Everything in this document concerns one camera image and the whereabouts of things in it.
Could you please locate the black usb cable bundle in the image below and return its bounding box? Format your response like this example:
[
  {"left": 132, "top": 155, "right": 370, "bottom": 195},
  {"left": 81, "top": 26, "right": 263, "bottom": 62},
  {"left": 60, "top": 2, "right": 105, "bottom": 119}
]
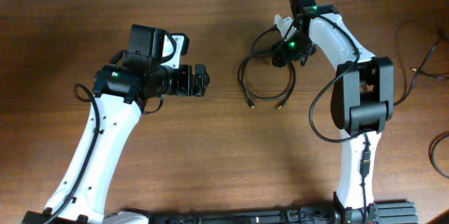
[{"left": 236, "top": 24, "right": 297, "bottom": 110}]

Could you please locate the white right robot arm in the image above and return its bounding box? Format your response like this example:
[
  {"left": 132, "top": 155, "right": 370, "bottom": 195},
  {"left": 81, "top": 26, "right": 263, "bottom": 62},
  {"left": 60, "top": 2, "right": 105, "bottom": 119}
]
[{"left": 271, "top": 0, "right": 394, "bottom": 213}]

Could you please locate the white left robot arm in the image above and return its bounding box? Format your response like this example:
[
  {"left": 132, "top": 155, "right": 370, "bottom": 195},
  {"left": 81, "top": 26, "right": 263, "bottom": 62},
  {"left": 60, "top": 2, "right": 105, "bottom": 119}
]
[{"left": 22, "top": 24, "right": 210, "bottom": 223}]

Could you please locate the black camera cable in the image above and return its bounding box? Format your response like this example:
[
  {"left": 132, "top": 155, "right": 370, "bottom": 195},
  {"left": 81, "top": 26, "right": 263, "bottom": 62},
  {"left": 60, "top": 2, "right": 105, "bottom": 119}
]
[
  {"left": 250, "top": 13, "right": 373, "bottom": 224},
  {"left": 41, "top": 83, "right": 102, "bottom": 224}
]

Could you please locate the black left camera cable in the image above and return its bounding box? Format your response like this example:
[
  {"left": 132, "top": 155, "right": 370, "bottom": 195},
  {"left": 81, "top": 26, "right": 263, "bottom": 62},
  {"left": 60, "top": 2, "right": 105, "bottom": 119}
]
[{"left": 41, "top": 83, "right": 102, "bottom": 224}]

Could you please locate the black right camera cable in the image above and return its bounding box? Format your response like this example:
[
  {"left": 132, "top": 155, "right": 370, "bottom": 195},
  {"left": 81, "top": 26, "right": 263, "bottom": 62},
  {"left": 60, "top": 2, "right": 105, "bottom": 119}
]
[{"left": 250, "top": 13, "right": 373, "bottom": 224}]

